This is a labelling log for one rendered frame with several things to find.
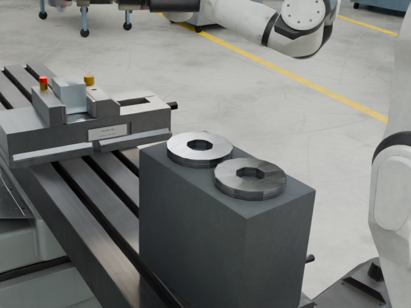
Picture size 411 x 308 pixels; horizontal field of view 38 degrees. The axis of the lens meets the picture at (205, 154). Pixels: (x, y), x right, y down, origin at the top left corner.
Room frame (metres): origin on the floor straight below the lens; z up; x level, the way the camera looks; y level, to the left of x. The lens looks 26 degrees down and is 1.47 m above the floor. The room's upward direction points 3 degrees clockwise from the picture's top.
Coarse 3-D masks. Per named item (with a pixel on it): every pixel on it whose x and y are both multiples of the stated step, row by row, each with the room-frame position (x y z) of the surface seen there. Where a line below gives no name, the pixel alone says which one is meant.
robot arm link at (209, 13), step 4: (204, 0) 1.15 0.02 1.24; (208, 0) 1.14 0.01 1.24; (212, 0) 1.14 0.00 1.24; (216, 0) 1.14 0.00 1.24; (220, 0) 1.14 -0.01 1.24; (204, 4) 1.15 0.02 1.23; (208, 4) 1.14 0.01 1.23; (212, 4) 1.14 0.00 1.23; (216, 4) 1.14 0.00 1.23; (204, 8) 1.15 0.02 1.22; (208, 8) 1.15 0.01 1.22; (212, 8) 1.14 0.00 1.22; (216, 8) 1.14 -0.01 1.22; (204, 12) 1.16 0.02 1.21; (208, 12) 1.15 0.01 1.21; (212, 12) 1.14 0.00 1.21; (208, 16) 1.16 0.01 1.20; (212, 16) 1.15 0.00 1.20; (212, 20) 1.16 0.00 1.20
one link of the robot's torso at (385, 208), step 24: (384, 168) 0.90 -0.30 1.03; (408, 168) 0.87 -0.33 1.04; (384, 192) 0.90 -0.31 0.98; (408, 192) 0.87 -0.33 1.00; (384, 216) 0.89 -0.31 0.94; (408, 216) 0.87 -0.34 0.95; (384, 240) 0.91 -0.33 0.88; (408, 240) 0.87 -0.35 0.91; (384, 264) 0.93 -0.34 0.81; (408, 264) 0.89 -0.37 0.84; (408, 288) 0.89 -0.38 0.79
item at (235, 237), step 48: (192, 144) 0.75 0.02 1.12; (144, 192) 0.73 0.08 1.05; (192, 192) 0.65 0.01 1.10; (240, 192) 0.62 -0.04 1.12; (288, 192) 0.64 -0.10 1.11; (144, 240) 0.73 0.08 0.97; (192, 240) 0.65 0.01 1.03; (240, 240) 0.58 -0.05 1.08; (288, 240) 0.63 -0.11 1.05; (192, 288) 0.65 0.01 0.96; (240, 288) 0.58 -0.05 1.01; (288, 288) 0.64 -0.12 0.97
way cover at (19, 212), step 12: (0, 168) 1.15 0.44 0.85; (0, 180) 1.09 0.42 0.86; (0, 192) 1.03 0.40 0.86; (12, 192) 1.04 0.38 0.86; (0, 204) 0.98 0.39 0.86; (12, 204) 1.00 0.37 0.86; (24, 204) 1.01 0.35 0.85; (0, 216) 0.93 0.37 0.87; (12, 216) 0.95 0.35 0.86; (24, 216) 0.96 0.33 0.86
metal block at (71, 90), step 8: (56, 80) 1.14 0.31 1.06; (64, 80) 1.15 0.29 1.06; (72, 80) 1.15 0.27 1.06; (80, 80) 1.15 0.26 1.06; (56, 88) 1.13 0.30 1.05; (64, 88) 1.11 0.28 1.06; (72, 88) 1.12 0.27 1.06; (80, 88) 1.13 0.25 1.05; (64, 96) 1.11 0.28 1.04; (72, 96) 1.12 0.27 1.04; (80, 96) 1.13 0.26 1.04; (72, 104) 1.12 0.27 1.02; (80, 104) 1.13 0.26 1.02; (72, 112) 1.12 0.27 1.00
